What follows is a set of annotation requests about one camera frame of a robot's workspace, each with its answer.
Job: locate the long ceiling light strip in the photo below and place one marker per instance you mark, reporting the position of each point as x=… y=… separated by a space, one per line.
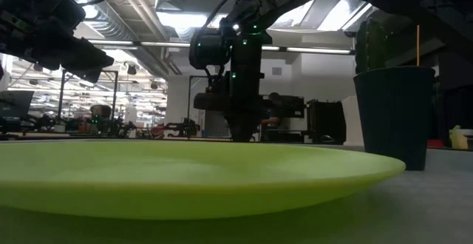
x=162 y=44
x=318 y=50

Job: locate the green cactus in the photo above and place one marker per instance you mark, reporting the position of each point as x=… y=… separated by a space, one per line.
x=366 y=51

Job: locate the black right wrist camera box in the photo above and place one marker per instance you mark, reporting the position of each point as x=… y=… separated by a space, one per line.
x=210 y=48

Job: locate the black background robot arm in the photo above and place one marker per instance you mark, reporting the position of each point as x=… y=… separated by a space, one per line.
x=183 y=127

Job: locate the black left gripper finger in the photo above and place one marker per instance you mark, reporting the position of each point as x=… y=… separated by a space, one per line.
x=83 y=70
x=92 y=57

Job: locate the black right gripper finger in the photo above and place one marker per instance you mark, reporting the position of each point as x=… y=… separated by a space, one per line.
x=236 y=129
x=249 y=129

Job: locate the dark ribbed paper cup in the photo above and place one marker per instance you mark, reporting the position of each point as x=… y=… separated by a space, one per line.
x=393 y=118

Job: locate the grey wall vent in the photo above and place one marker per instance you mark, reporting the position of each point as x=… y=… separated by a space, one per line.
x=276 y=71

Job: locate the silver ceiling air duct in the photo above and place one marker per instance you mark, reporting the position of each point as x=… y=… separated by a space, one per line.
x=122 y=22

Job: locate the green round plate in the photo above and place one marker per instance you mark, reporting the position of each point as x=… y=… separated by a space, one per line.
x=184 y=185

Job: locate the black equipment case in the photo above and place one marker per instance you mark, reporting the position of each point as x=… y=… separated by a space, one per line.
x=327 y=120

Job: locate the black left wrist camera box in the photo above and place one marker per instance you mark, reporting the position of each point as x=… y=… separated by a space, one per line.
x=63 y=9

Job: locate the red flat object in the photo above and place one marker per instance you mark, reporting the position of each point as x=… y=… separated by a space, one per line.
x=436 y=143

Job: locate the yellow plastic bottle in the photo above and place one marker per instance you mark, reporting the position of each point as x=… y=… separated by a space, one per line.
x=458 y=138

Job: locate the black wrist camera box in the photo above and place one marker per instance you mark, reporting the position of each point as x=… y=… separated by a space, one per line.
x=210 y=48
x=63 y=9

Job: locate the black metal frame stand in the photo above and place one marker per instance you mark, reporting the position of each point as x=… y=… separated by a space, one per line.
x=115 y=88

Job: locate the black computer monitor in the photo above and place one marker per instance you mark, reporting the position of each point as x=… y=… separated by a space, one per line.
x=293 y=106
x=16 y=103

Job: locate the person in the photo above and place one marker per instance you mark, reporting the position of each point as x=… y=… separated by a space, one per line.
x=99 y=111
x=274 y=97

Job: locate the bright ceiling light panel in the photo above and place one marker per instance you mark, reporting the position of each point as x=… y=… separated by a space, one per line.
x=332 y=15

